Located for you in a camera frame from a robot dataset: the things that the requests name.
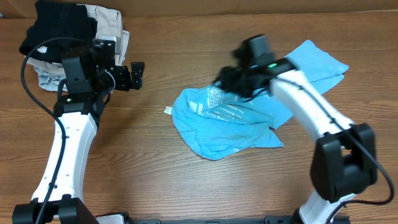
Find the light blue printed t-shirt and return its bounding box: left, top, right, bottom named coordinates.
left=164, top=40, right=349, bottom=161

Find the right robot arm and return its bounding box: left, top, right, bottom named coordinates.
left=215, top=34, right=377, bottom=223

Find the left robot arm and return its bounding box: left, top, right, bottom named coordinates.
left=12, top=39, right=145, bottom=224

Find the beige folded garment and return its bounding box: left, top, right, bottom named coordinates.
left=27, top=4, right=130, bottom=75

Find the light denim folded garment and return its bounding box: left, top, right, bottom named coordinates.
left=34, top=67, right=66, bottom=91

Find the black folded garment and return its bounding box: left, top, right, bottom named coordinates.
left=19, top=1, right=97, bottom=63

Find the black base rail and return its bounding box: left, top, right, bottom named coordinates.
left=96, top=212, right=351, bottom=224

